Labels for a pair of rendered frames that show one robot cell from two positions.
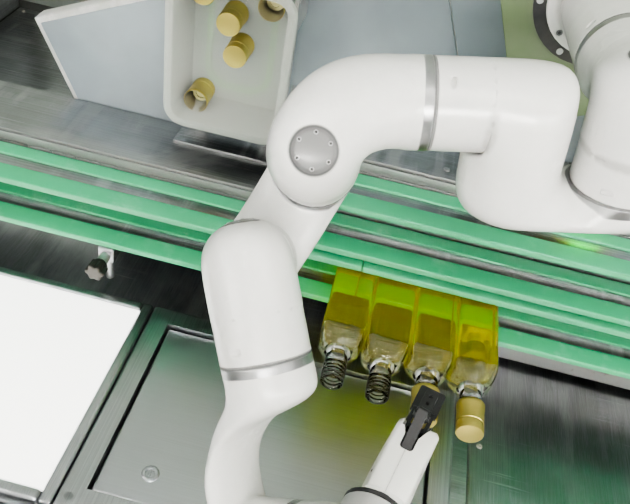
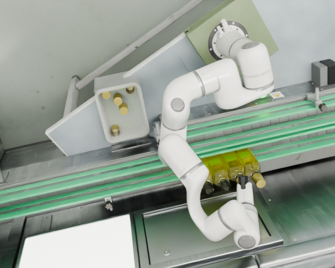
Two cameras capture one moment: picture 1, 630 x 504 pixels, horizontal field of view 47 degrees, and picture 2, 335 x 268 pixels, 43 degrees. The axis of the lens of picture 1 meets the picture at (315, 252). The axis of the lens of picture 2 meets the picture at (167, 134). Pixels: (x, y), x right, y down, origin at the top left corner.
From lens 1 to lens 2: 68 cm
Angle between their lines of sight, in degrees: 16
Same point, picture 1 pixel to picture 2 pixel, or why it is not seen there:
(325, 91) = (173, 89)
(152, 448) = (162, 246)
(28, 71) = not seen: hidden behind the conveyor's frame
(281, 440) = not seen: hidden behind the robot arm
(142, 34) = (86, 120)
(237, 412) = (191, 185)
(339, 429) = not seen: hidden behind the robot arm
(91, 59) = (70, 138)
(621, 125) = (249, 65)
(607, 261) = (273, 114)
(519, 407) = (276, 183)
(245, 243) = (170, 138)
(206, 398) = (170, 226)
